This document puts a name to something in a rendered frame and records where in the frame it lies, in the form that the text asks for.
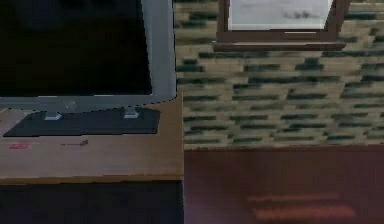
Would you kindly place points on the grey framed television set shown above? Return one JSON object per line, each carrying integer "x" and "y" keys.
{"x": 83, "y": 50}

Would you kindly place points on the brown wooden television stand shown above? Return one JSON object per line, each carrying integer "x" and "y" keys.
{"x": 100, "y": 160}

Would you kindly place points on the brown framed window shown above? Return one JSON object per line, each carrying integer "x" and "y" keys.
{"x": 280, "y": 16}

